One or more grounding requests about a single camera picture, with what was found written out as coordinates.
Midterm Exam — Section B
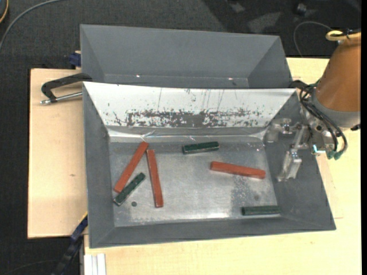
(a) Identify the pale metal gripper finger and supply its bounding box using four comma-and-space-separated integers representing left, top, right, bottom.
276, 149, 303, 183
263, 118, 292, 143

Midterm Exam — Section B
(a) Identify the red-brown flat block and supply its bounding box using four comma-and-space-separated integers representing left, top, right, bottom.
114, 141, 150, 194
146, 149, 165, 209
210, 161, 267, 180

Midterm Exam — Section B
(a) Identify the grey metal bin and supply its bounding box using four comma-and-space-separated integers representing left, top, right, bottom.
79, 23, 337, 249

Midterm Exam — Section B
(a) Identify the dark green flat block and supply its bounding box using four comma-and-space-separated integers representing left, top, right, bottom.
241, 205, 283, 217
113, 172, 147, 207
182, 141, 220, 155

